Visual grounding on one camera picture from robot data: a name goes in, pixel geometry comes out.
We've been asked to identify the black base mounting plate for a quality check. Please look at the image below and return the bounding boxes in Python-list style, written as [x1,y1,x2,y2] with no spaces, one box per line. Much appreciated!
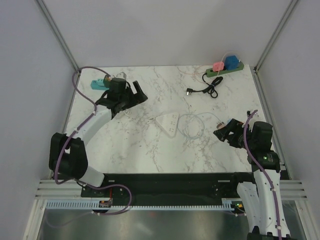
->
[80,172,256,207]

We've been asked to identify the white triangular power strip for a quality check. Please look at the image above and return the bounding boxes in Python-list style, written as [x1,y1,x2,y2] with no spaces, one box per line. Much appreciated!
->
[155,112,179,138]

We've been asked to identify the pink plug adapter on strip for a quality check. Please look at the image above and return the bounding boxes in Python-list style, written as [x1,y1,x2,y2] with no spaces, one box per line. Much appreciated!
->
[212,61,225,72]

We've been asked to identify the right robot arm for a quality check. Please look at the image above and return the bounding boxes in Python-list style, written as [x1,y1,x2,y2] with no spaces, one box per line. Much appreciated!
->
[213,119,292,240]

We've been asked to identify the thin pink cable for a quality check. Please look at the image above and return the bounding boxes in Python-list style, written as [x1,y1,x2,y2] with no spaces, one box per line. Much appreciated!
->
[176,51,237,85]

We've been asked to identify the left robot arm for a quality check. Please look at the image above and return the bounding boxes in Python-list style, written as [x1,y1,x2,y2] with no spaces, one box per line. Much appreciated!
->
[48,77,148,197]

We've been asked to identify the light blue charging cable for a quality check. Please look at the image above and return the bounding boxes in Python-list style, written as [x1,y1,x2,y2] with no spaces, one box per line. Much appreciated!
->
[178,111,222,141]

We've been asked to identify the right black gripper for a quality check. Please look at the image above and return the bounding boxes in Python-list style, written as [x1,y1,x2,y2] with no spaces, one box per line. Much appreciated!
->
[213,118,256,151]

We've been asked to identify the teal power strip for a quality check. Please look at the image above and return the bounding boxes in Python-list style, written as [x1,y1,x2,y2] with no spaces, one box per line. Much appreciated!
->
[90,78,109,91]

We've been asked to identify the black coiled power cord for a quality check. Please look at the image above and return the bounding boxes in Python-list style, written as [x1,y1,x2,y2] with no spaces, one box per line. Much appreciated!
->
[186,74,224,99]

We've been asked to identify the slotted cable duct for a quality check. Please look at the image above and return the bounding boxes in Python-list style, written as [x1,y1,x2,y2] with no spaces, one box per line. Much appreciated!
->
[45,199,239,211]

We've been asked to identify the beige dual usb adapter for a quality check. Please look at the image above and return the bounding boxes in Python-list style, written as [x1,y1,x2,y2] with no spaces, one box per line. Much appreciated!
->
[216,121,226,129]

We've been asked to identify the green power strip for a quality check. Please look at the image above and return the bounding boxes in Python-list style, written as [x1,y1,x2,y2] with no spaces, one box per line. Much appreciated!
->
[204,61,245,78]

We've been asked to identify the dark green cube adapter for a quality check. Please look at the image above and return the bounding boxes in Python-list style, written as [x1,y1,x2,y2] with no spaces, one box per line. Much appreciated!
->
[103,74,111,88]

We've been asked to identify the blue cube adapter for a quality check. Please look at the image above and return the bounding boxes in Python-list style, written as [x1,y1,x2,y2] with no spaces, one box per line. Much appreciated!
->
[224,55,239,71]

